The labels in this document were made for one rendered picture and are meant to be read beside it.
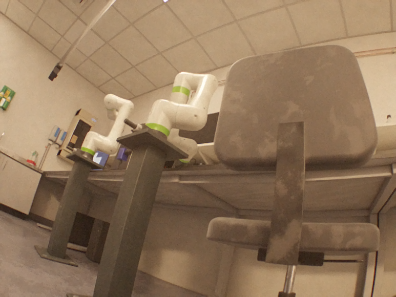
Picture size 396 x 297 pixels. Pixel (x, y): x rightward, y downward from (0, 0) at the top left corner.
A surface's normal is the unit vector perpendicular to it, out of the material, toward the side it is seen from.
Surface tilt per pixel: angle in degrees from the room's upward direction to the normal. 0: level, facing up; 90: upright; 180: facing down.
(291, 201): 90
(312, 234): 90
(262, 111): 90
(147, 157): 90
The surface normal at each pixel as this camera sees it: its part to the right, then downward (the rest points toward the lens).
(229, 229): -0.47, -0.46
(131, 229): 0.76, -0.12
